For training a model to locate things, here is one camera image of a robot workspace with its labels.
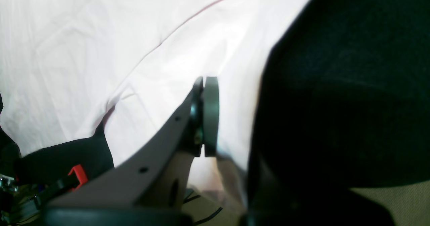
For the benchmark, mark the pink T-shirt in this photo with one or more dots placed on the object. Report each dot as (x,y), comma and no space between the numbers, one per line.
(67,64)

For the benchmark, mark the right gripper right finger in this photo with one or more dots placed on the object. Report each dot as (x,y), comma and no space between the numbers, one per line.
(210,116)

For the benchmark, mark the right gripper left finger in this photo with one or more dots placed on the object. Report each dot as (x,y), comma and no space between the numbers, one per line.
(146,190)

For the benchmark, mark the red clamp right edge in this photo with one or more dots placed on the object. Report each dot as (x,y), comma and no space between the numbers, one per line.
(78,177)

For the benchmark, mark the black table cloth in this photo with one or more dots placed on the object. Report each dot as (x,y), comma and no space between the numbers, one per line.
(340,134)

